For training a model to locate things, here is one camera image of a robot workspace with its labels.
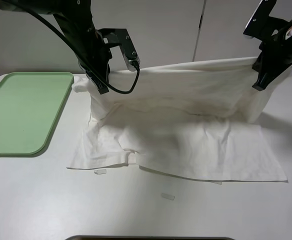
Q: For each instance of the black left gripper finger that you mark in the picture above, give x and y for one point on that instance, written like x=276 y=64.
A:
x=102 y=89

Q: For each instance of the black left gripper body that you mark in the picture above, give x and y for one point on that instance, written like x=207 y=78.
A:
x=98 y=59

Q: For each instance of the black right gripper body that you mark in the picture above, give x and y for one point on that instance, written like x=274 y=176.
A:
x=273 y=60

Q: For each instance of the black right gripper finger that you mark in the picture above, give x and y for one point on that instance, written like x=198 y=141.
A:
x=263 y=80

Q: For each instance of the white short sleeve shirt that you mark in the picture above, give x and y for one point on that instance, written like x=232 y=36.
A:
x=194 y=120

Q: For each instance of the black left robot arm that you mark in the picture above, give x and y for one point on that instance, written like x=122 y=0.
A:
x=75 y=20

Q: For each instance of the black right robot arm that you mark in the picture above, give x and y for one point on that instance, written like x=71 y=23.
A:
x=284 y=36

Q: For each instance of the green plastic tray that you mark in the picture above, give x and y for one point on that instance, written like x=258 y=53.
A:
x=30 y=103

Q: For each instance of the clear tape piece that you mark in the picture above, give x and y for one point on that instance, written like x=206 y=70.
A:
x=100 y=171
x=168 y=196

